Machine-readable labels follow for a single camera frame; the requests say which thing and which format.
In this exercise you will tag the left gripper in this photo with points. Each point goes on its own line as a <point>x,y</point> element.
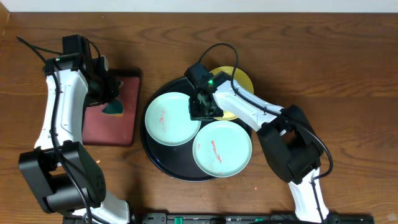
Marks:
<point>109,94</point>

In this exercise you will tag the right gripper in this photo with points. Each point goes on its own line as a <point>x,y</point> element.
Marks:
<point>194,113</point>

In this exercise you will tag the green sponge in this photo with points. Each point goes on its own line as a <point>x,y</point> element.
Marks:
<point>114,107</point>

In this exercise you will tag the light green plate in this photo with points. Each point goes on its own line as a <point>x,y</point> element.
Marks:
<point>222,149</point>
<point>167,119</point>

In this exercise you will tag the light green plate front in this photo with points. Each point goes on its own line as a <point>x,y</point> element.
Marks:
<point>222,149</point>

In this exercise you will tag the yellow plate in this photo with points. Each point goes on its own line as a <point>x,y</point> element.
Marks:
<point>242,78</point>

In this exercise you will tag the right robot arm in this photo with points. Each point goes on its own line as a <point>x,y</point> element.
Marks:
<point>290,145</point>

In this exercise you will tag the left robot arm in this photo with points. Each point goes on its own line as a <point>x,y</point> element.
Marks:
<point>59,171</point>

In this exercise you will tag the rectangular black red tray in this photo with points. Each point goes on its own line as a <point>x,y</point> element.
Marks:
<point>102,129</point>

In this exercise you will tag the round black serving tray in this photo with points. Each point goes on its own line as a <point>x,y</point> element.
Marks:
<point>175,161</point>

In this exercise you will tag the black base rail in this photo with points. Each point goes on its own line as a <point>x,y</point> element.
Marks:
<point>163,218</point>

